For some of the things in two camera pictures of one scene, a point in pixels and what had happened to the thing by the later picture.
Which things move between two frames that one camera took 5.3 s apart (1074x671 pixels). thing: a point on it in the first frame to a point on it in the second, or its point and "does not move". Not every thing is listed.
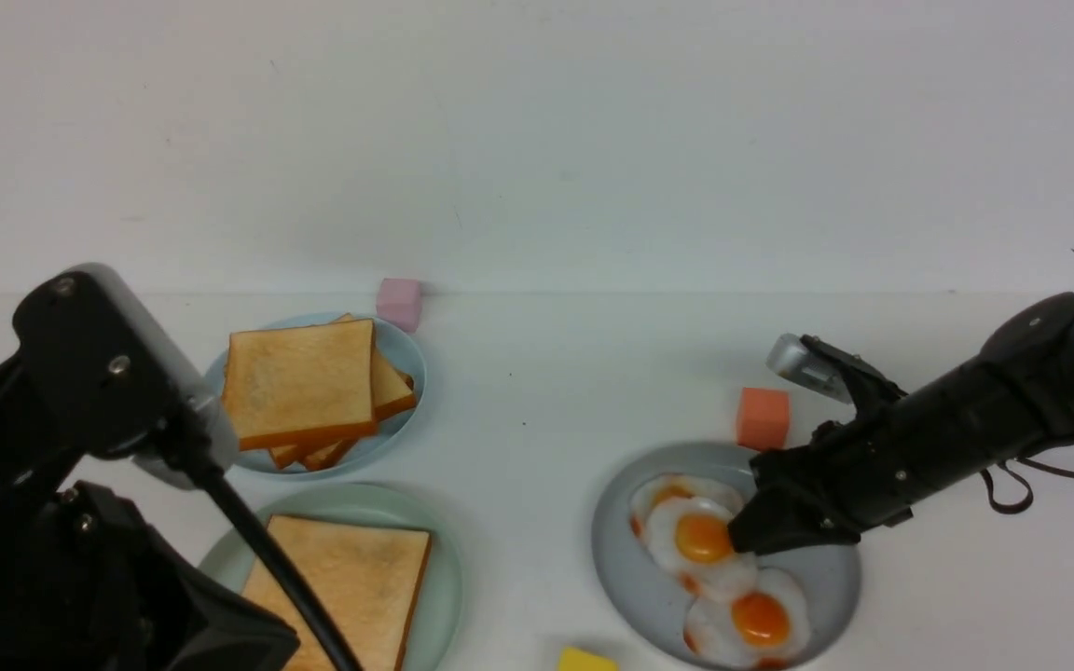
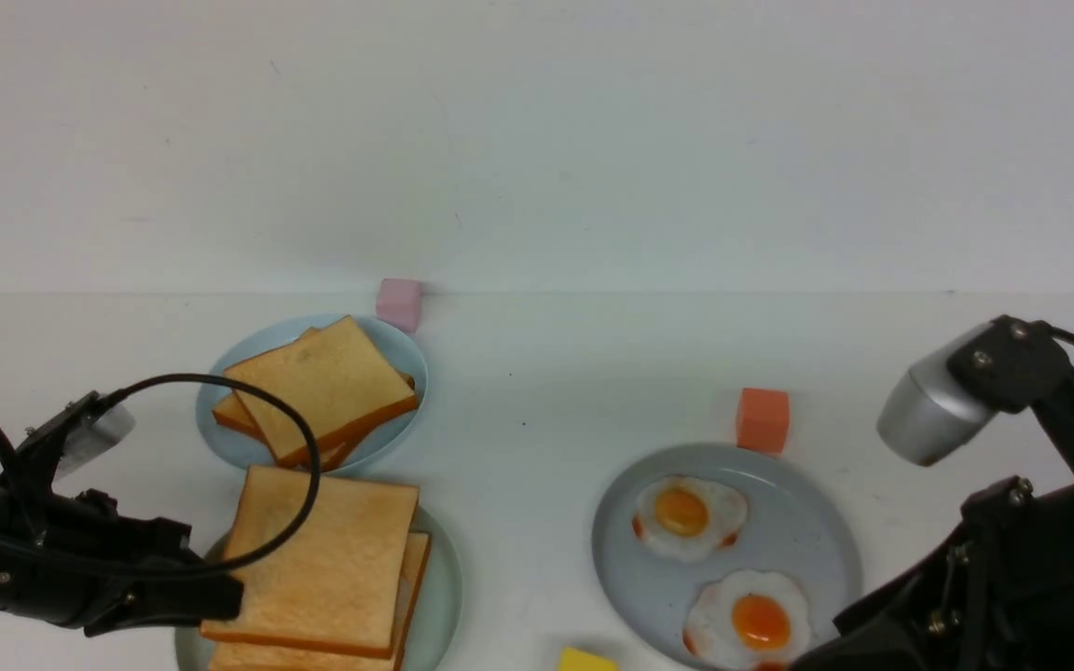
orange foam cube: x=764 y=418 does not move
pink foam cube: x=400 y=301 does not move
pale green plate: x=436 y=608 does not move
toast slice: x=301 y=384 to x=337 y=586
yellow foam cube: x=576 y=659 does not move
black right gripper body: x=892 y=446 to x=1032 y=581
